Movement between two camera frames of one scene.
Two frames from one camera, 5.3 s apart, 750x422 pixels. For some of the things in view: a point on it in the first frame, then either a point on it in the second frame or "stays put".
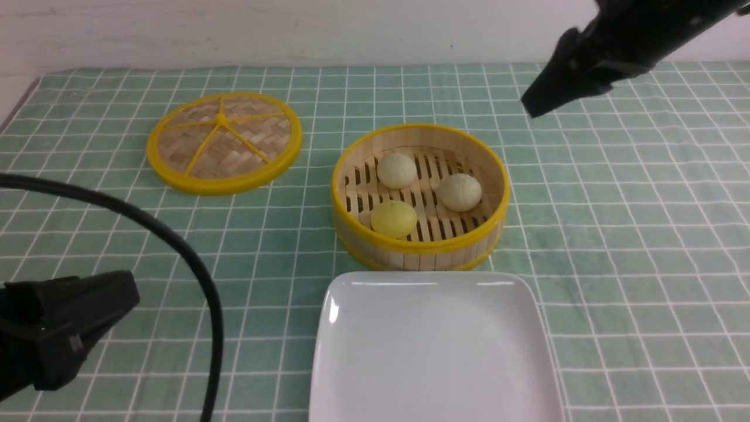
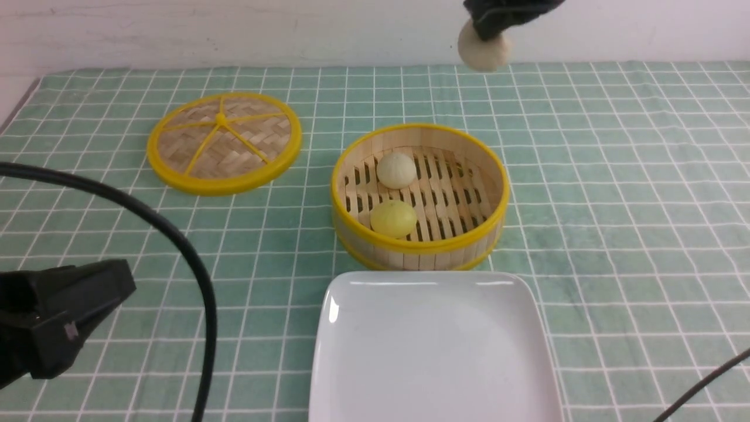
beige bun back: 396,170 stays put
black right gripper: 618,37 → 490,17
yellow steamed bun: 394,219 stays put
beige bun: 460,192 → 480,55
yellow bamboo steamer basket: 443,240 stays put
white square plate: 431,346 stays put
